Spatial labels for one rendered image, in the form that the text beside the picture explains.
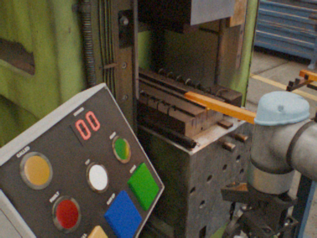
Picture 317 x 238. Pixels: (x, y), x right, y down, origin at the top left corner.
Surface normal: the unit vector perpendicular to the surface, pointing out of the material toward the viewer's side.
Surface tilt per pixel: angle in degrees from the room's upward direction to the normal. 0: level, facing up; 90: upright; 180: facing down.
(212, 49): 90
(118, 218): 60
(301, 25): 89
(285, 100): 0
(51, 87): 89
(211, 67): 90
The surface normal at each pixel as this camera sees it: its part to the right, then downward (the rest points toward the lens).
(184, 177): -0.64, 0.32
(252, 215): 0.07, -0.88
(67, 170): 0.87, -0.29
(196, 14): 0.77, 0.34
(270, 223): -0.85, 0.20
